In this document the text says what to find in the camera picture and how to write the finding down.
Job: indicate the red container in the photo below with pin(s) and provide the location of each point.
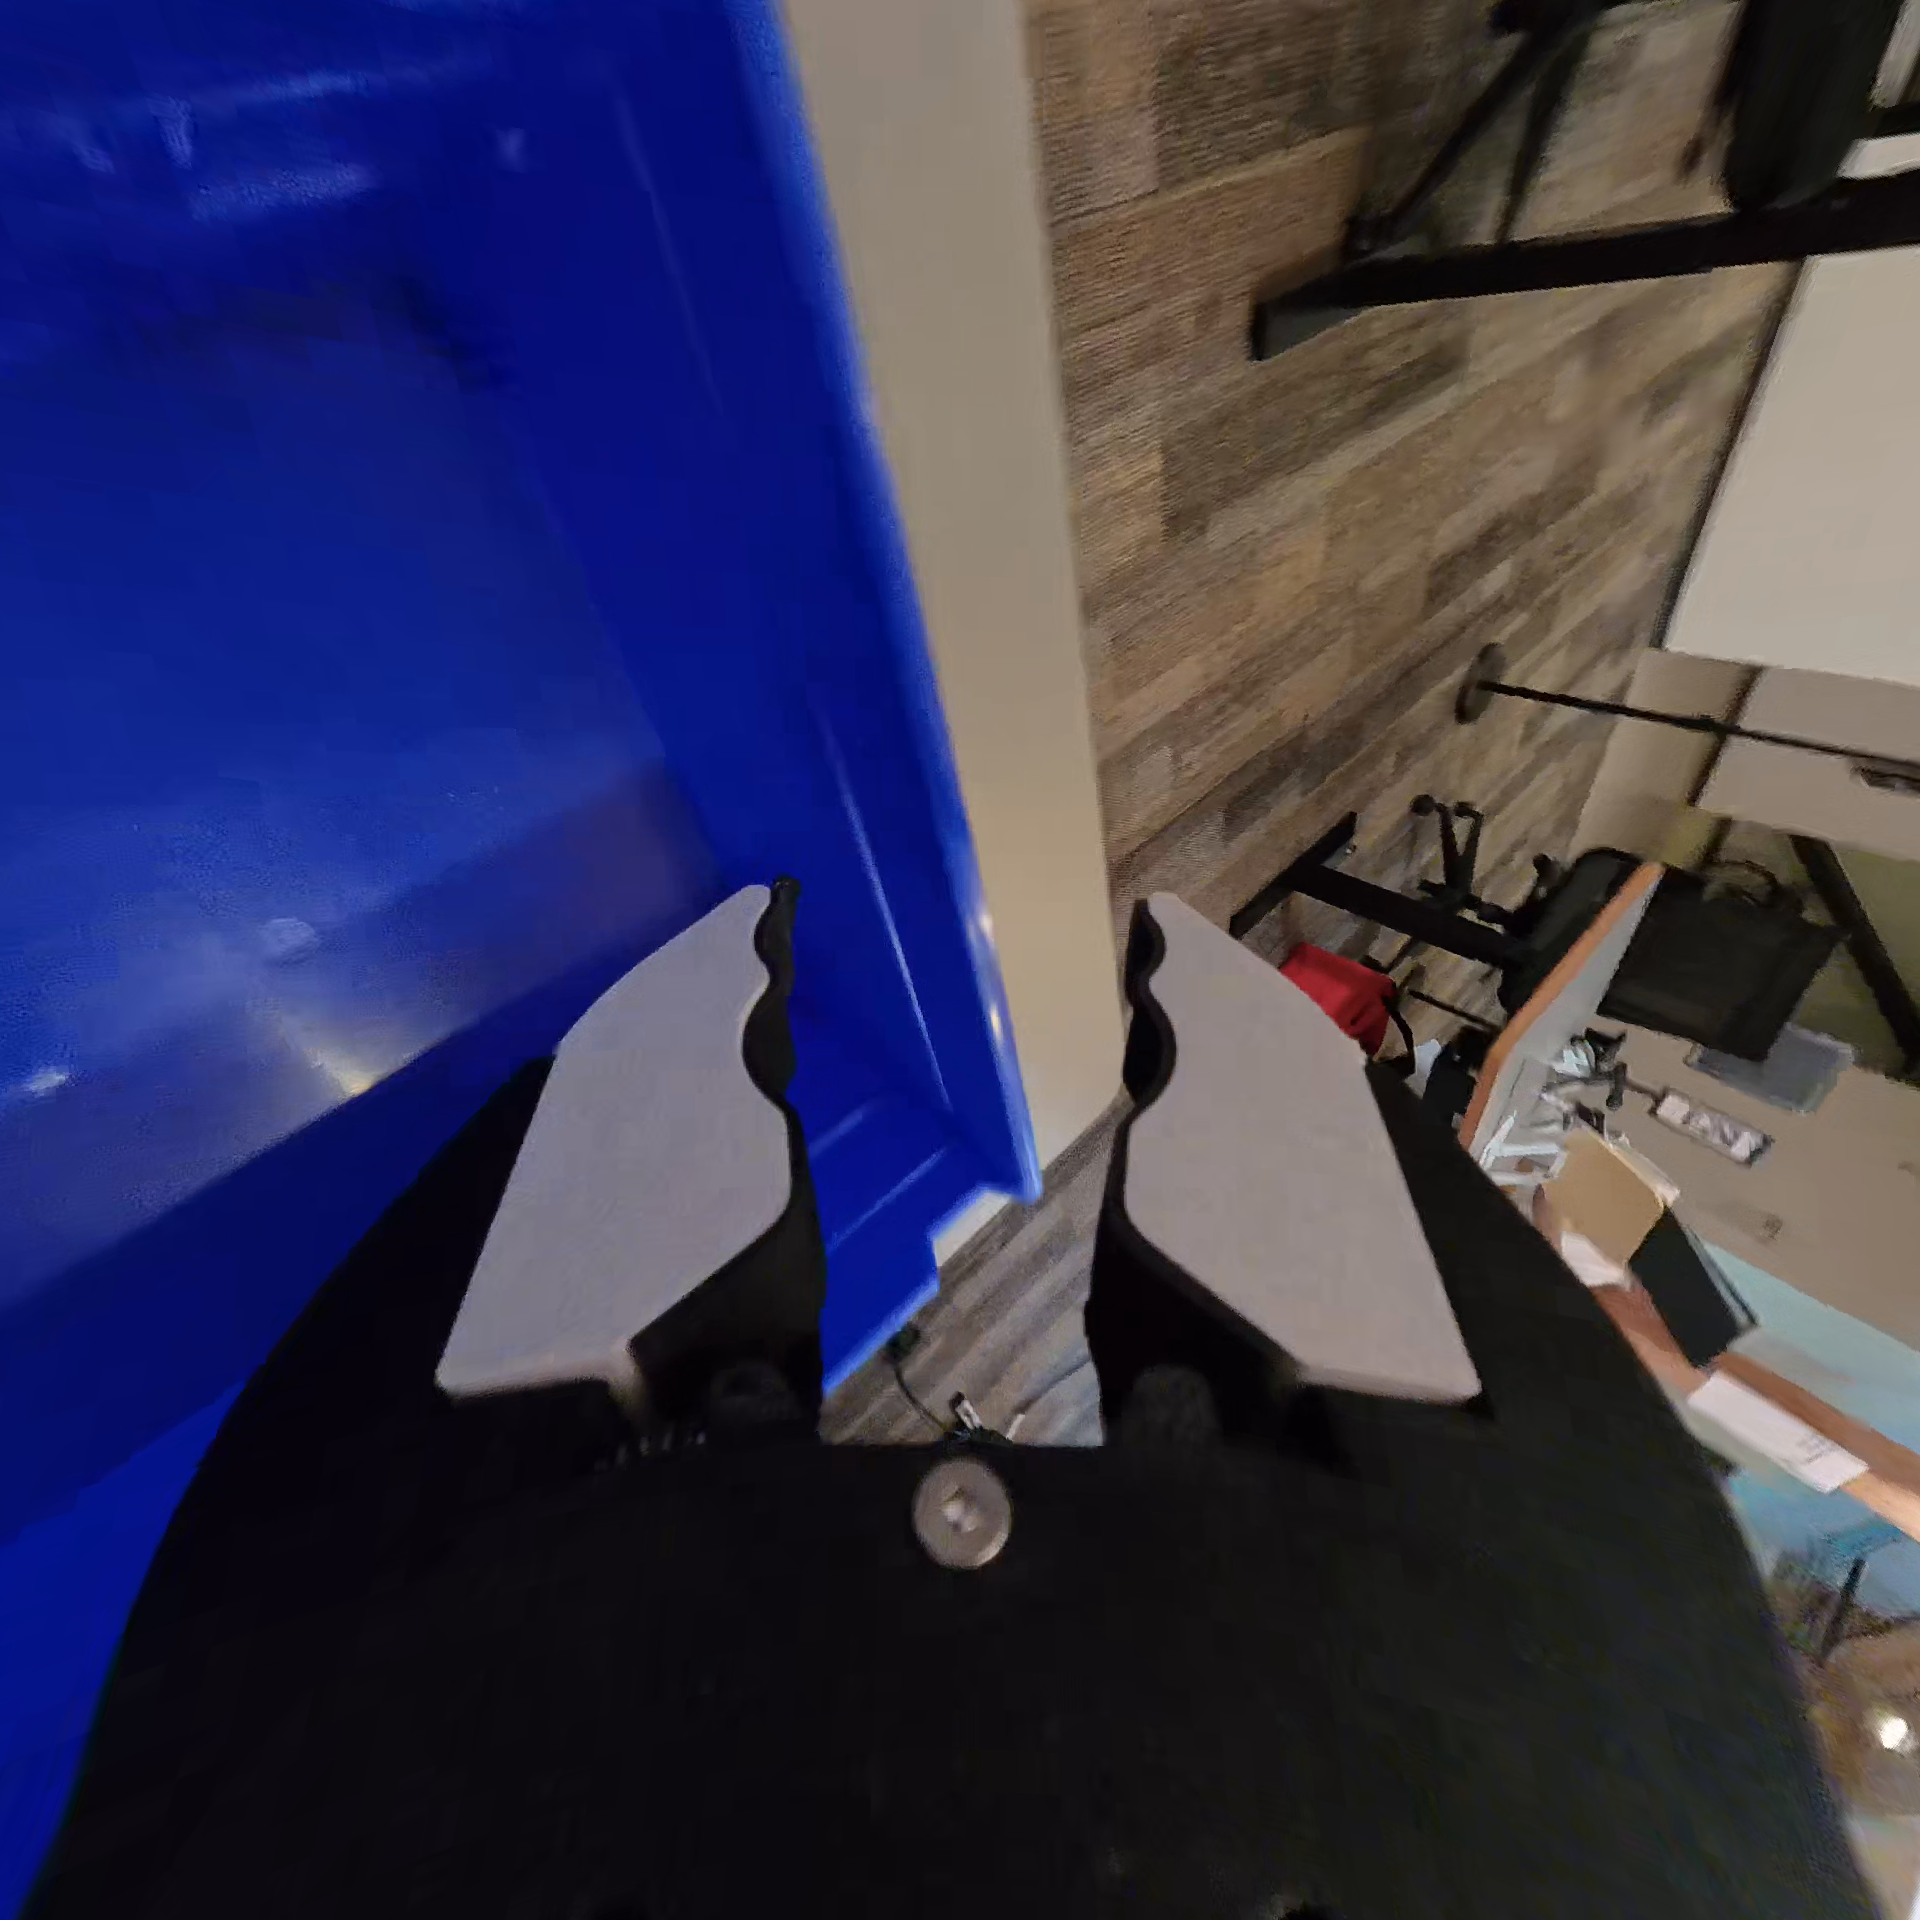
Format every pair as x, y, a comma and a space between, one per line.
1335, 991

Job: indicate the wooden top table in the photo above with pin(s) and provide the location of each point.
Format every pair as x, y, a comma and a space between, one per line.
1568, 975

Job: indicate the black metal frame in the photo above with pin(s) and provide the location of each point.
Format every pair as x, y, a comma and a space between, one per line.
1501, 279
1395, 909

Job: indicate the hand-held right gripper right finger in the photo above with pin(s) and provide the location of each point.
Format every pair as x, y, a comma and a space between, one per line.
1275, 1184

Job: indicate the black bag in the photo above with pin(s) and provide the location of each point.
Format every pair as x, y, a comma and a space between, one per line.
1724, 961

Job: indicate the blue plastic bin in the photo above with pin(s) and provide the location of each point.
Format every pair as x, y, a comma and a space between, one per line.
374, 525

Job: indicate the black floor stand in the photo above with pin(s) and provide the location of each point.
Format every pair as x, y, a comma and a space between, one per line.
1489, 686

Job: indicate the cardboard box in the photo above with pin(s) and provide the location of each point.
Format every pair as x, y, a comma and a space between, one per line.
1612, 1184

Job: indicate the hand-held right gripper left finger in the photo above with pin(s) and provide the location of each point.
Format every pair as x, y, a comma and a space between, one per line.
631, 1200

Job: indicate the black office chair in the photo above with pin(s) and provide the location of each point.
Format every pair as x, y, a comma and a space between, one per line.
1801, 105

